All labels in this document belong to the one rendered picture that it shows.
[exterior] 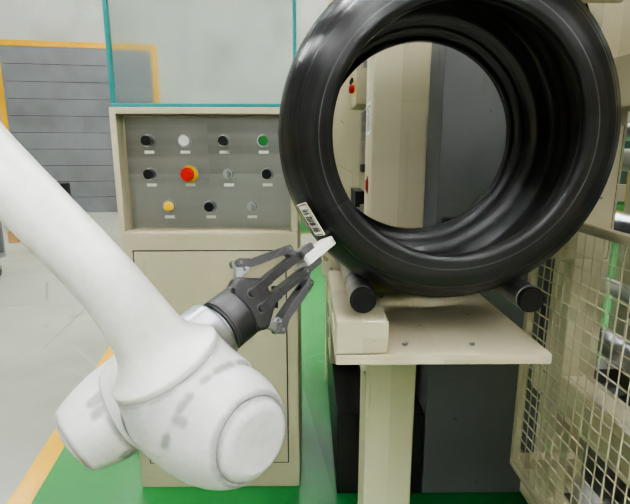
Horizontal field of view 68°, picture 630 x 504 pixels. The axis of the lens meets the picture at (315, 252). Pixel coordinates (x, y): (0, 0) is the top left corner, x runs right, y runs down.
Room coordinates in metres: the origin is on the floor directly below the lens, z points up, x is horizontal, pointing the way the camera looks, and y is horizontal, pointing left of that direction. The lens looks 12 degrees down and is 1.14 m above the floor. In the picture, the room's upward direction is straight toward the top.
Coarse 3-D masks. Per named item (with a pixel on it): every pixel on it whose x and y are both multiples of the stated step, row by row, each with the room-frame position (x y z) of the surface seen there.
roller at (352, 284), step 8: (344, 272) 0.89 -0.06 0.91; (352, 272) 0.85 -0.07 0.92; (344, 280) 0.86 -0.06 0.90; (352, 280) 0.80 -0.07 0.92; (360, 280) 0.78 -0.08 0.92; (352, 288) 0.76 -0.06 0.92; (360, 288) 0.74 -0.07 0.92; (368, 288) 0.74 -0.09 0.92; (352, 296) 0.74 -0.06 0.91; (360, 296) 0.74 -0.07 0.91; (368, 296) 0.74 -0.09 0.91; (352, 304) 0.74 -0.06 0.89; (360, 304) 0.74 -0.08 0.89; (368, 304) 0.74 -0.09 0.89; (360, 312) 0.74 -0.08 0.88
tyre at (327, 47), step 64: (384, 0) 0.74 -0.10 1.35; (448, 0) 0.76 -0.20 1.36; (512, 0) 0.73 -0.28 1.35; (576, 0) 0.76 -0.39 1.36; (320, 64) 0.74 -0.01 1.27; (512, 64) 1.00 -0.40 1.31; (576, 64) 0.73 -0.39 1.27; (320, 128) 0.73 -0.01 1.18; (512, 128) 1.01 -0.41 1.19; (576, 128) 0.88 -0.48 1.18; (320, 192) 0.74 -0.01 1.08; (512, 192) 1.00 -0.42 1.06; (576, 192) 0.74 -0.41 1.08; (384, 256) 0.74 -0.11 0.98; (448, 256) 0.74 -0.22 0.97; (512, 256) 0.74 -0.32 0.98
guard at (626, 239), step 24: (576, 240) 0.96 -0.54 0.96; (624, 240) 0.80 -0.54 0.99; (528, 312) 1.12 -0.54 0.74; (576, 312) 0.93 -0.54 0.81; (552, 336) 1.01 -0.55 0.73; (624, 336) 0.78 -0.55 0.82; (552, 384) 0.99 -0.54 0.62; (576, 384) 0.90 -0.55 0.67; (624, 408) 0.76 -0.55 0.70; (600, 432) 0.81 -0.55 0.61; (552, 456) 0.96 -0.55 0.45; (576, 456) 0.87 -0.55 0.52; (528, 480) 1.05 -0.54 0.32
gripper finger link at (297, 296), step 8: (312, 280) 0.69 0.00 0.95; (296, 288) 0.69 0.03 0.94; (304, 288) 0.68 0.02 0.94; (296, 296) 0.66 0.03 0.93; (304, 296) 0.67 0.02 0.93; (288, 304) 0.66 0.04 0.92; (296, 304) 0.66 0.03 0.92; (280, 312) 0.66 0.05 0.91; (288, 312) 0.65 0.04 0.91; (288, 320) 0.64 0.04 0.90; (280, 328) 0.63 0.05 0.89
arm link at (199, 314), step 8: (184, 312) 0.57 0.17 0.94; (192, 312) 0.56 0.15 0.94; (200, 312) 0.56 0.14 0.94; (208, 312) 0.56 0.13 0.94; (216, 312) 0.57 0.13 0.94; (192, 320) 0.55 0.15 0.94; (200, 320) 0.55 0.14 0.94; (208, 320) 0.55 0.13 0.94; (216, 320) 0.55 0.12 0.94; (224, 320) 0.57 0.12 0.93; (216, 328) 0.54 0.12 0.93; (224, 328) 0.55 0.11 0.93; (224, 336) 0.54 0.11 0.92; (232, 336) 0.55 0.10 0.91; (232, 344) 0.55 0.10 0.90
